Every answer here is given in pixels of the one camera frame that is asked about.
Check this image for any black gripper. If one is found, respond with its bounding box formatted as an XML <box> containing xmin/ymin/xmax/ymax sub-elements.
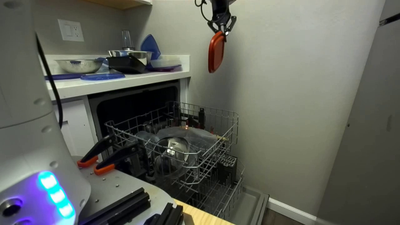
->
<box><xmin>206</xmin><ymin>0</ymin><xmax>237</xmax><ymax>36</ymax></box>

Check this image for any clear container with purple lid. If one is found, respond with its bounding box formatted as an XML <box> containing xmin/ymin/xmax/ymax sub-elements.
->
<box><xmin>147</xmin><ymin>56</ymin><xmax>184</xmax><ymax>72</ymax></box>

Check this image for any large blue rounded lid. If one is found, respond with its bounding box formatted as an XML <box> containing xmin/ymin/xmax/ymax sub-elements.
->
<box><xmin>140</xmin><ymin>33</ymin><xmax>162</xmax><ymax>61</ymax></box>

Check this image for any built-in dishwasher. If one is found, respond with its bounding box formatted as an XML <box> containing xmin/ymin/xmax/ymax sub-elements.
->
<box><xmin>86</xmin><ymin>78</ymin><xmax>192</xmax><ymax>167</ymax></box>

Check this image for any light blue square lid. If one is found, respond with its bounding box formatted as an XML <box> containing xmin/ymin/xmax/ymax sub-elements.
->
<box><xmin>80</xmin><ymin>71</ymin><xmax>126</xmax><ymax>81</ymax></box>

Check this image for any dark blue round lid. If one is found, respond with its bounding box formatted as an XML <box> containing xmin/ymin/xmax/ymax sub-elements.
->
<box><xmin>45</xmin><ymin>72</ymin><xmax>85</xmax><ymax>81</ymax></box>

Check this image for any open dishwasher door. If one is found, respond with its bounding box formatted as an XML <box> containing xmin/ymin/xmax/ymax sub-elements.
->
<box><xmin>216</xmin><ymin>184</ymin><xmax>270</xmax><ymax>225</ymax></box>

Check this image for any shiny steel bowl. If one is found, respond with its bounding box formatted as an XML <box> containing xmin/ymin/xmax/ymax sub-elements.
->
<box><xmin>109</xmin><ymin>48</ymin><xmax>154</xmax><ymax>61</ymax></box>

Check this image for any black utensil in rack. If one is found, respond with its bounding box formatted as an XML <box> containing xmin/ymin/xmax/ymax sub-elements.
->
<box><xmin>197</xmin><ymin>106</ymin><xmax>206</xmax><ymax>129</ymax></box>

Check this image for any clear blender jar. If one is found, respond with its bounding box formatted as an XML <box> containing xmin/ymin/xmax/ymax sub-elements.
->
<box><xmin>120</xmin><ymin>29</ymin><xmax>134</xmax><ymax>51</ymax></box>

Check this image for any black plastic tray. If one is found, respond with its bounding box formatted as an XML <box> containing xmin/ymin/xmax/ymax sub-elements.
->
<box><xmin>105</xmin><ymin>54</ymin><xmax>147</xmax><ymax>74</ymax></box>

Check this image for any clear plastic container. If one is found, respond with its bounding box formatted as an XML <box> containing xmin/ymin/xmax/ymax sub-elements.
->
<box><xmin>134</xmin><ymin>129</ymin><xmax>161</xmax><ymax>147</ymax></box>
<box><xmin>156</xmin><ymin>124</ymin><xmax>219</xmax><ymax>153</ymax></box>

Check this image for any small steel bowl in rack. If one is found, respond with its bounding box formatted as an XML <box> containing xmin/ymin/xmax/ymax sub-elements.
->
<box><xmin>155</xmin><ymin>136</ymin><xmax>192</xmax><ymax>167</ymax></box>

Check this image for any black cutlery basket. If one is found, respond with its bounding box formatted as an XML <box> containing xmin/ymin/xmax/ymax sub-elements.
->
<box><xmin>217</xmin><ymin>153</ymin><xmax>239</xmax><ymax>184</ymax></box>

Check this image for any large steel mixing bowl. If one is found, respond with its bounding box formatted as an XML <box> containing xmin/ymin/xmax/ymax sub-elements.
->
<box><xmin>55</xmin><ymin>57</ymin><xmax>104</xmax><ymax>74</ymax></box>

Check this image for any black clamp with orange tips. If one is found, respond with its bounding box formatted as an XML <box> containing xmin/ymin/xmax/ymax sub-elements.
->
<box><xmin>92</xmin><ymin>142</ymin><xmax>145</xmax><ymax>177</ymax></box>
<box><xmin>76</xmin><ymin>134</ymin><xmax>116</xmax><ymax>169</ymax></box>

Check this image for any white base cabinet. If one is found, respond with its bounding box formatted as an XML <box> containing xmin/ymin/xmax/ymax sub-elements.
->
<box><xmin>51</xmin><ymin>97</ymin><xmax>99</xmax><ymax>157</ymax></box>

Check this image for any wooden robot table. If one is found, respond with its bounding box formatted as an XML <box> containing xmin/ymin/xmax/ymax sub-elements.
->
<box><xmin>172</xmin><ymin>198</ymin><xmax>235</xmax><ymax>225</ymax></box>

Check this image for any grey metal mounting plate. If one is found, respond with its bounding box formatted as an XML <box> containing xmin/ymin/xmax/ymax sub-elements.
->
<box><xmin>72</xmin><ymin>154</ymin><xmax>176</xmax><ymax>225</ymax></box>

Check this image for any white baseboard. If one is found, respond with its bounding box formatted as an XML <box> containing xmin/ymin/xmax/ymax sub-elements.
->
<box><xmin>266</xmin><ymin>197</ymin><xmax>320</xmax><ymax>225</ymax></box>

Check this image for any upper wall cabinet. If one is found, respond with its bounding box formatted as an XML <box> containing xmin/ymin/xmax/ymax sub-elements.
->
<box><xmin>89</xmin><ymin>0</ymin><xmax>154</xmax><ymax>9</ymax></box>

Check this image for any wire upper dishwasher rack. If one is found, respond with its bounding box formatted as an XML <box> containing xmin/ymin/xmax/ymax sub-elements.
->
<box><xmin>104</xmin><ymin>99</ymin><xmax>241</xmax><ymax>188</ymax></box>

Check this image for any wire dishwasher rack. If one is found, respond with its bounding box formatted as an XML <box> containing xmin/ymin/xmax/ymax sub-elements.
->
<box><xmin>104</xmin><ymin>99</ymin><xmax>241</xmax><ymax>188</ymax></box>
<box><xmin>157</xmin><ymin>153</ymin><xmax>245</xmax><ymax>222</ymax></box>

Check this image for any white wall outlet plate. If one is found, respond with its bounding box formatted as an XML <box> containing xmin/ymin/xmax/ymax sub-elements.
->
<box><xmin>56</xmin><ymin>17</ymin><xmax>85</xmax><ymax>42</ymax></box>

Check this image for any wire lower dishwasher rack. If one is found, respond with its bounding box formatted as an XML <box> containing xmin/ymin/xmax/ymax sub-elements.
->
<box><xmin>157</xmin><ymin>153</ymin><xmax>245</xmax><ymax>222</ymax></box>

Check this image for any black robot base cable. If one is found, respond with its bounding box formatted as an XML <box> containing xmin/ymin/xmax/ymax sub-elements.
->
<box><xmin>35</xmin><ymin>32</ymin><xmax>65</xmax><ymax>129</ymax></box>

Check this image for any black aluminium rail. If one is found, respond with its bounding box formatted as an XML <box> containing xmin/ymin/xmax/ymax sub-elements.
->
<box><xmin>79</xmin><ymin>186</ymin><xmax>152</xmax><ymax>225</ymax></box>
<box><xmin>142</xmin><ymin>202</ymin><xmax>185</xmax><ymax>225</ymax></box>

